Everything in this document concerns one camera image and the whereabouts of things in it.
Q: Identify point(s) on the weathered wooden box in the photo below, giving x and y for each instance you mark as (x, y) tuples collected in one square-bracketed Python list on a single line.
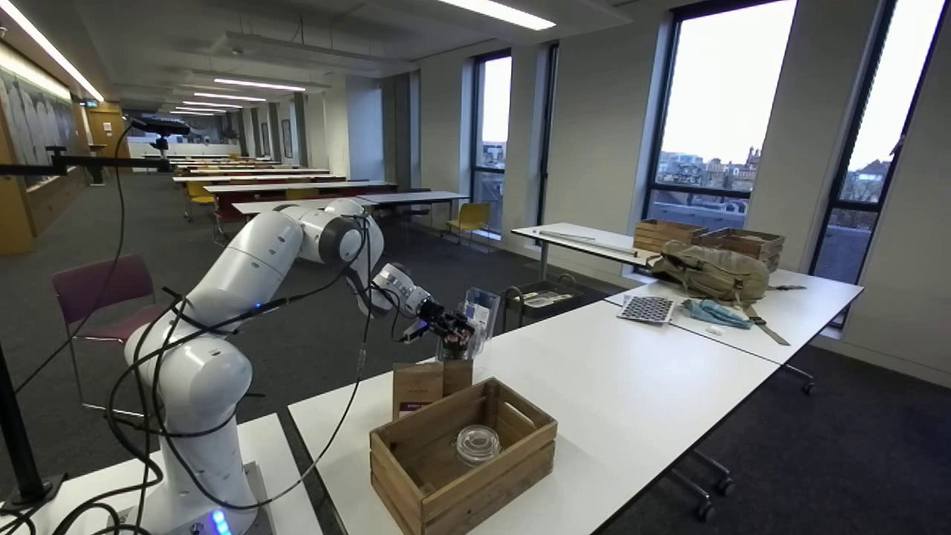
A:
[(746, 249)]

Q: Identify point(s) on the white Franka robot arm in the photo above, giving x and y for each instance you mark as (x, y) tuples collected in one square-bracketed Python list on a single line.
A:
[(246, 277)]

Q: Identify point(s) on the black tripod pole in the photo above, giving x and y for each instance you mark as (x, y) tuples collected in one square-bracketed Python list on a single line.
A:
[(19, 435)]

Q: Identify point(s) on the long ceiling light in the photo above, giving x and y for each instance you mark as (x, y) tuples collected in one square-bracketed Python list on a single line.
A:
[(260, 84), (499, 14), (49, 50)]

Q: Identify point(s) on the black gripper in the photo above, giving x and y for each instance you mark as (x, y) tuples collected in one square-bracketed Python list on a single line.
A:
[(432, 316)]

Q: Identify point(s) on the wooden slat crate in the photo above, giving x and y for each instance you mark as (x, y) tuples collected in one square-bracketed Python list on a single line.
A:
[(463, 494)]

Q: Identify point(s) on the black horizontal boom bar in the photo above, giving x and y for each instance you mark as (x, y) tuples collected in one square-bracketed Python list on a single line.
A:
[(77, 166)]

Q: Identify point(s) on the maroon office chair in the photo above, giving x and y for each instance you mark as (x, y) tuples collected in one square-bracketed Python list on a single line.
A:
[(98, 286)]

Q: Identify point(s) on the teal fabric item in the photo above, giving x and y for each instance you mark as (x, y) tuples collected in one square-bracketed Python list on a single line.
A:
[(714, 313)]

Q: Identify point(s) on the wooden wall cabinet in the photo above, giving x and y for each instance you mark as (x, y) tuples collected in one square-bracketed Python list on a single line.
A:
[(38, 199)]

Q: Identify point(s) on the black camera on boom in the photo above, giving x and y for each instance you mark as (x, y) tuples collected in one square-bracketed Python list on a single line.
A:
[(157, 126)]

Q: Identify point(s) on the brown paper bag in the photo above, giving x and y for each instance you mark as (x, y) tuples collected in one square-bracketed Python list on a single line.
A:
[(459, 377), (417, 389)]

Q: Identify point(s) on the yellow chair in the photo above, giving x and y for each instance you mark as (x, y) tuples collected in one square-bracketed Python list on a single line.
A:
[(471, 219), (200, 199)]

